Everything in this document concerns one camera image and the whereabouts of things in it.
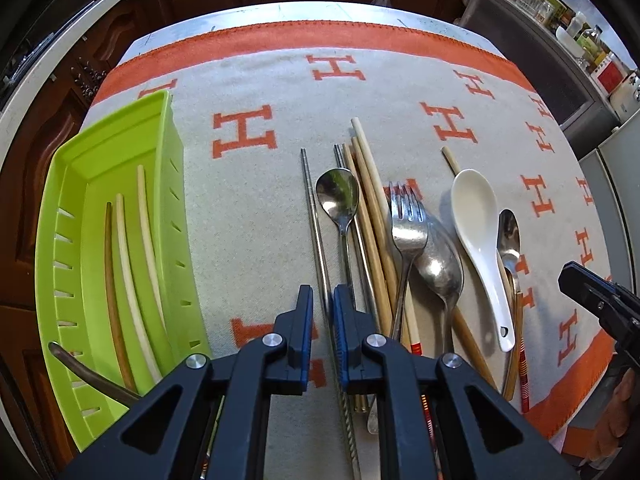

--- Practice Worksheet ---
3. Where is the person's right hand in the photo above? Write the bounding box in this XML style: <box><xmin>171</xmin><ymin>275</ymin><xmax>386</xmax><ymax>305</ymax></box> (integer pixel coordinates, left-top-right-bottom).
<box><xmin>611</xmin><ymin>371</ymin><xmax>640</xmax><ymax>461</ymax></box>

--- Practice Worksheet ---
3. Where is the white stone countertop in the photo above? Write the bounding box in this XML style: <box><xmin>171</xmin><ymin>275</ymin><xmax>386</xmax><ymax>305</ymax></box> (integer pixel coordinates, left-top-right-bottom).
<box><xmin>0</xmin><ymin>0</ymin><xmax>151</xmax><ymax>131</ymax></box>

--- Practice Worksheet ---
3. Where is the red and white box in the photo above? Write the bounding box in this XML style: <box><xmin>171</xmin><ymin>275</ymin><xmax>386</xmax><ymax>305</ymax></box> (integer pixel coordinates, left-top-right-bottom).
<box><xmin>595</xmin><ymin>52</ymin><xmax>626</xmax><ymax>93</ymax></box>

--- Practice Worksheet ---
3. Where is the red striped chopstick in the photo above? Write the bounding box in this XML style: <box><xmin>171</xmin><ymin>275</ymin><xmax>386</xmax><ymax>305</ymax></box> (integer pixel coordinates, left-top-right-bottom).
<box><xmin>515</xmin><ymin>290</ymin><xmax>531</xmax><ymax>413</ymax></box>

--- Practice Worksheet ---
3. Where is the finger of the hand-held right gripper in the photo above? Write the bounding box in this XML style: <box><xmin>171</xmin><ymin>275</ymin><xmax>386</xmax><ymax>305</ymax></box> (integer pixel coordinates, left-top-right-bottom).
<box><xmin>558</xmin><ymin>261</ymin><xmax>640</xmax><ymax>356</ymax></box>

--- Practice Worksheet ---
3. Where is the large metal spoon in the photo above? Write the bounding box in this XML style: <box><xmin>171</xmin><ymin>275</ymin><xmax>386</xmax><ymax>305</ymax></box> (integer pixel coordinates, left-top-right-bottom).
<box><xmin>414</xmin><ymin>212</ymin><xmax>465</xmax><ymax>356</ymax></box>

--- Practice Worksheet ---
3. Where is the cream chopstick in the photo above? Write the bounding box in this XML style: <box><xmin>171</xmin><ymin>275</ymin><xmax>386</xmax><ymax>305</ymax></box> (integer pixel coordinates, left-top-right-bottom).
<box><xmin>116</xmin><ymin>193</ymin><xmax>163</xmax><ymax>386</ymax></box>

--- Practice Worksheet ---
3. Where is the orange and white printed blanket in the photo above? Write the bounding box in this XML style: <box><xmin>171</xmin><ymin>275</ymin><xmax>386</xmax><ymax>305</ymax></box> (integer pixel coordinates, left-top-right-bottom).
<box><xmin>82</xmin><ymin>20</ymin><xmax>618</xmax><ymax>480</ymax></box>

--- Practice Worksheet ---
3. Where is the white ceramic spoon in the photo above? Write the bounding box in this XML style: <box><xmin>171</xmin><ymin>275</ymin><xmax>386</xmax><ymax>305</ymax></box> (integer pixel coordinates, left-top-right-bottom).
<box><xmin>451</xmin><ymin>169</ymin><xmax>516</xmax><ymax>352</ymax></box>

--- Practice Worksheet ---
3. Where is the narrow metal spoon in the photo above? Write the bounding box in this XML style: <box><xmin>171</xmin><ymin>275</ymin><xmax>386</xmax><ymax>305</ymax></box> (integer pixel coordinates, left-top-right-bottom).
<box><xmin>496</xmin><ymin>209</ymin><xmax>523</xmax><ymax>311</ymax></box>

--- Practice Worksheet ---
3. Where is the metal utensil handle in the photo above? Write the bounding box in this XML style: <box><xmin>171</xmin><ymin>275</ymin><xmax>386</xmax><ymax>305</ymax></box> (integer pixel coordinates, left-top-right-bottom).
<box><xmin>48</xmin><ymin>342</ymin><xmax>143</xmax><ymax>406</ymax></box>

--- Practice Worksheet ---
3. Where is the black cooktop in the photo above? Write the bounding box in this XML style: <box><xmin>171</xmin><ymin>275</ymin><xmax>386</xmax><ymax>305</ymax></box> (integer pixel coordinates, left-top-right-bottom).
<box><xmin>0</xmin><ymin>0</ymin><xmax>101</xmax><ymax>91</ymax></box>

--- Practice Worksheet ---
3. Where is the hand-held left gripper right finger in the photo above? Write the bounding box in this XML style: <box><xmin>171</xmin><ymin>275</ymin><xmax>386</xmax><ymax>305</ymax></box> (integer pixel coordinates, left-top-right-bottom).
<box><xmin>332</xmin><ymin>284</ymin><xmax>581</xmax><ymax>480</ymax></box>

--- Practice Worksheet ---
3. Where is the glass bottle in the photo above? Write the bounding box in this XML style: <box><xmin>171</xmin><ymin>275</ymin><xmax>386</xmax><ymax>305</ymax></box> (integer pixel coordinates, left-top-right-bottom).
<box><xmin>582</xmin><ymin>25</ymin><xmax>604</xmax><ymax>68</ymax></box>

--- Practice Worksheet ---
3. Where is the metal fork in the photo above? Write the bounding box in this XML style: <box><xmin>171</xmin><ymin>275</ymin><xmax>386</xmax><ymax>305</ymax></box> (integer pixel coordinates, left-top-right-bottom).
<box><xmin>390</xmin><ymin>181</ymin><xmax>430</xmax><ymax>341</ymax></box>

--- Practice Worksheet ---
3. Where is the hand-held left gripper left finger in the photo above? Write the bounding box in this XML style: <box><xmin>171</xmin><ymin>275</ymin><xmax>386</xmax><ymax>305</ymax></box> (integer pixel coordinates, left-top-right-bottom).
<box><xmin>57</xmin><ymin>284</ymin><xmax>316</xmax><ymax>480</ymax></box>

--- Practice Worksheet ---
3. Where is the grey cabinet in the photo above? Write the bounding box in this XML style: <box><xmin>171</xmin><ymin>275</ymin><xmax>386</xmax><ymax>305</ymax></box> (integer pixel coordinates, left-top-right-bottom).
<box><xmin>457</xmin><ymin>0</ymin><xmax>623</xmax><ymax>143</ymax></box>

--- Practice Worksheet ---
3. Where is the round metal spoon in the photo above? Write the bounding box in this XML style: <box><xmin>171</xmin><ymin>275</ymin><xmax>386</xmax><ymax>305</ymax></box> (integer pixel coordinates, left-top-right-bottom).
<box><xmin>315</xmin><ymin>168</ymin><xmax>361</xmax><ymax>311</ymax></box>

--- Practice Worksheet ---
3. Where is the green plastic tray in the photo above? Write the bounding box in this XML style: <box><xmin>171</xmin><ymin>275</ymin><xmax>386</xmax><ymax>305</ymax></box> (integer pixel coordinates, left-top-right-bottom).
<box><xmin>35</xmin><ymin>89</ymin><xmax>213</xmax><ymax>453</ymax></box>

